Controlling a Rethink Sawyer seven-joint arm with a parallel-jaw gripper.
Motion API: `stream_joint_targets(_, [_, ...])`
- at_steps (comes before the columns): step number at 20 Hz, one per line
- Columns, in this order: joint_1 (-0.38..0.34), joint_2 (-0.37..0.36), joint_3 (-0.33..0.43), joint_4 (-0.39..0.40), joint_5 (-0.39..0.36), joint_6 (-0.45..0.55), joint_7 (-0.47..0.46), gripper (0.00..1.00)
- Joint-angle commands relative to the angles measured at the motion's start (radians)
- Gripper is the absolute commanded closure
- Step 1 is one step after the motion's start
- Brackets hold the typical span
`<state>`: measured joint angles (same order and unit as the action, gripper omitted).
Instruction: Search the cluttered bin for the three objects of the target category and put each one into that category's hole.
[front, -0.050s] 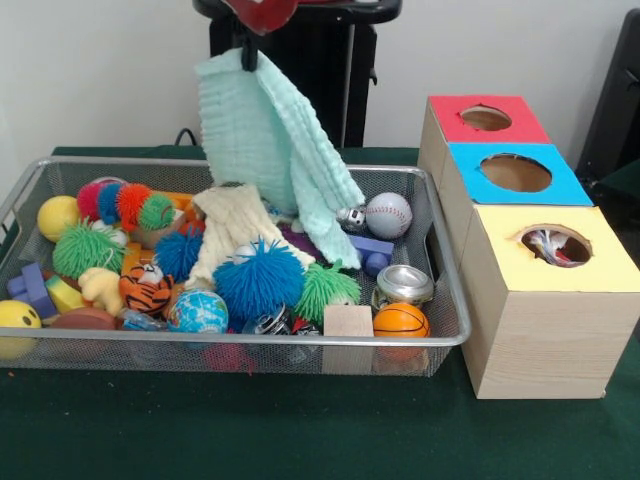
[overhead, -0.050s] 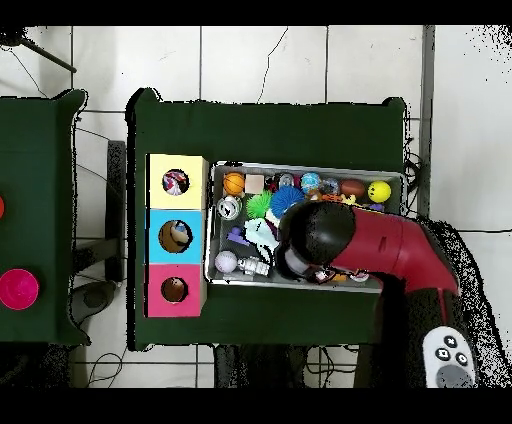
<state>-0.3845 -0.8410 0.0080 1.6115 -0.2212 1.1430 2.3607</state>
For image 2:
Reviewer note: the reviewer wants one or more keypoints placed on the colourful polka dot cloth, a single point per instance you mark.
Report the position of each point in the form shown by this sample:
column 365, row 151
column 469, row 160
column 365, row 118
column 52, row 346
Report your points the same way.
column 176, row 182

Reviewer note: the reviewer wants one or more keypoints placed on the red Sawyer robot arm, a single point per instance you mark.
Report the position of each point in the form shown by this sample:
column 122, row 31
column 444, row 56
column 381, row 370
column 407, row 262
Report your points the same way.
column 376, row 244

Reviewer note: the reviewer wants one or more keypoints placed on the clear mesh bin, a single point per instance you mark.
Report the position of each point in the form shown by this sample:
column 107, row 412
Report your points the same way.
column 214, row 276

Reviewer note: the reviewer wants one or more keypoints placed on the wooden box with three holes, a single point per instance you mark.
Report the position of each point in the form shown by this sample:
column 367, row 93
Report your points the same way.
column 158, row 232

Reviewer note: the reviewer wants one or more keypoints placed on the green fuzzy toy with eyes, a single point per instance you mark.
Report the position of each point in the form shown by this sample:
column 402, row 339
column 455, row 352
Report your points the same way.
column 258, row 204

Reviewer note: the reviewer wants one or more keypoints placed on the silver can with closed top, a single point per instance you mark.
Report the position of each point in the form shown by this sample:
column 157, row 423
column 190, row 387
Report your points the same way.
column 229, row 208

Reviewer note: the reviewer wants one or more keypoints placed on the small wooden cube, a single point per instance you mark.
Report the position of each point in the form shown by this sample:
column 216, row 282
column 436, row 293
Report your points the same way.
column 254, row 184

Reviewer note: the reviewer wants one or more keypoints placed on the purple toy brick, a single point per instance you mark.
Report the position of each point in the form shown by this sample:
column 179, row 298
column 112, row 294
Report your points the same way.
column 237, row 236

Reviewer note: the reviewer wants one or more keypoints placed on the blue spiky ball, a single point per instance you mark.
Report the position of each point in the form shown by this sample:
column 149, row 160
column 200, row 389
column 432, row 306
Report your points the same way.
column 286, row 198

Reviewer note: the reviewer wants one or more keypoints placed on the small orange basketball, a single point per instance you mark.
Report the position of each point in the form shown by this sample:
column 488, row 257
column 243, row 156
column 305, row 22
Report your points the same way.
column 234, row 184

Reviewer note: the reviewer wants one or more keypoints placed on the small white ball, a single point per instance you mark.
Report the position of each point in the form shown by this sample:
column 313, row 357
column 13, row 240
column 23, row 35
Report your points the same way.
column 226, row 262

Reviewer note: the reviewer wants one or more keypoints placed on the globe print ball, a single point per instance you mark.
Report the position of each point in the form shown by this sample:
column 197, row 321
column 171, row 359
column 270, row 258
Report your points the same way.
column 310, row 182

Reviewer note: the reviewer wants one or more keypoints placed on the brown toy football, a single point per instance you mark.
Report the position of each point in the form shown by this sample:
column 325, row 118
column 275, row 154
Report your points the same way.
column 352, row 188

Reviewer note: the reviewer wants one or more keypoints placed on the yellow smiley ball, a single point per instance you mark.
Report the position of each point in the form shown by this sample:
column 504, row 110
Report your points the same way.
column 379, row 191

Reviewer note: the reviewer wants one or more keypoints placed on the side table with green cloth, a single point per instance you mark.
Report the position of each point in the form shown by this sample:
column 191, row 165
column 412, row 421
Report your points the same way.
column 40, row 200

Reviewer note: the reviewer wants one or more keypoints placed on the pink disc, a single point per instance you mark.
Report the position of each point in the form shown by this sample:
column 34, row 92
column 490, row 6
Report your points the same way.
column 18, row 290

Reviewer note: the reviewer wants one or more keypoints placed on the red disc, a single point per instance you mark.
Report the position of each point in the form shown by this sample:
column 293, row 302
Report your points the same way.
column 2, row 207

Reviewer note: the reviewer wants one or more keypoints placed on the black tripod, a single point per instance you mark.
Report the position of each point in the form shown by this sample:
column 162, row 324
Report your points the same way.
column 12, row 37

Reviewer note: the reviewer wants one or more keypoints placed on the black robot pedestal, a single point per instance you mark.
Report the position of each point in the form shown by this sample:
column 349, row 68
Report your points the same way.
column 264, row 368

